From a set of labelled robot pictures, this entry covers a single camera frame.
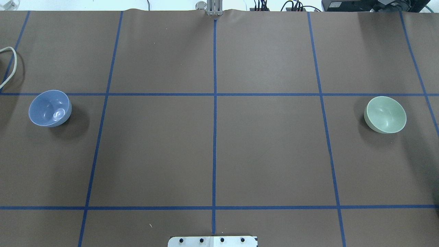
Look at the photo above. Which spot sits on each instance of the aluminium frame post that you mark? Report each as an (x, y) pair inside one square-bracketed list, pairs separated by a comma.
[(214, 7)]

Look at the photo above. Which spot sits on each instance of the green bowl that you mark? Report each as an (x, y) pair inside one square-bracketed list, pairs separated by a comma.
[(383, 114)]

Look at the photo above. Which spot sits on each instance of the blue bowl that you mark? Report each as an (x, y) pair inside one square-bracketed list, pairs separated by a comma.
[(50, 109)]

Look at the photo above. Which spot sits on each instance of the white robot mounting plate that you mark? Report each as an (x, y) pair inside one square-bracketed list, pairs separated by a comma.
[(213, 241)]

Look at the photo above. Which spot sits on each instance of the black electronics box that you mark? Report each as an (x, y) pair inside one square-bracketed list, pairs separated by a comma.
[(374, 5)]

